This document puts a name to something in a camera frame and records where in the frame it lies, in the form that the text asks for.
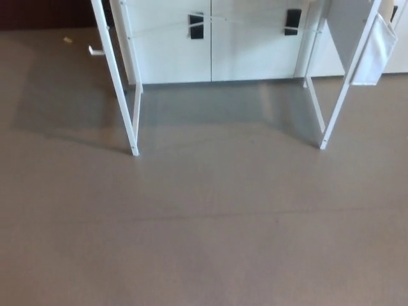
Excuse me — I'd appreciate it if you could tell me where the black cabinet handle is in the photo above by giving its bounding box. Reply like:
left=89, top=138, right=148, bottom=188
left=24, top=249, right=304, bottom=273
left=188, top=13, right=205, bottom=41
left=284, top=8, right=302, bottom=36

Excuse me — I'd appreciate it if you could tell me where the white cloth bag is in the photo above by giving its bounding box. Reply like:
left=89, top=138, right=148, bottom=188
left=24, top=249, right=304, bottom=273
left=350, top=12, right=399, bottom=87

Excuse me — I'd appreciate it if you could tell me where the dark brown furniture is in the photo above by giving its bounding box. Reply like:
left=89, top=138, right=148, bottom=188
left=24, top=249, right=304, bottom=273
left=0, top=0, right=97, bottom=31

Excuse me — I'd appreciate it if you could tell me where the white cabinet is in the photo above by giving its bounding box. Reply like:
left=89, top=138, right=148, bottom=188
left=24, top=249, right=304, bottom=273
left=110, top=0, right=408, bottom=85

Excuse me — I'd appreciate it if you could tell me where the white desk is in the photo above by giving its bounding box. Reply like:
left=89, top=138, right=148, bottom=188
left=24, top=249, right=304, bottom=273
left=91, top=0, right=383, bottom=157

